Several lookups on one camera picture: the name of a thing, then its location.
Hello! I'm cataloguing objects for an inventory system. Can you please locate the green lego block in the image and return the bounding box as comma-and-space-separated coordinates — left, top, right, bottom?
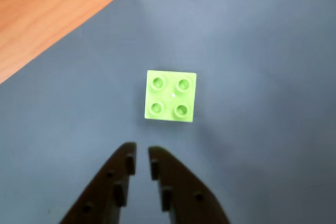
143, 69, 197, 123

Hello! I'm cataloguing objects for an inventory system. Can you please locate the dark gray foam mat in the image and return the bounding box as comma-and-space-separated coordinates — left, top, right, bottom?
0, 0, 336, 224

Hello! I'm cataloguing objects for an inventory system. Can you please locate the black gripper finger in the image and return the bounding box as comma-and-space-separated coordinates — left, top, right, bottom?
59, 142, 138, 224
148, 146, 229, 224

